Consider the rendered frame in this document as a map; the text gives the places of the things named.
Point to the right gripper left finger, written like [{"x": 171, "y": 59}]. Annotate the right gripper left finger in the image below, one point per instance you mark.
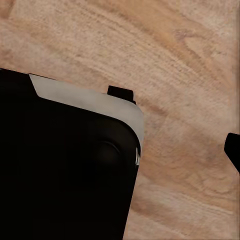
[{"x": 12, "y": 149}]

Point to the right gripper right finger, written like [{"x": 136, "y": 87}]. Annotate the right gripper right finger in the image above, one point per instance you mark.
[{"x": 232, "y": 149}]

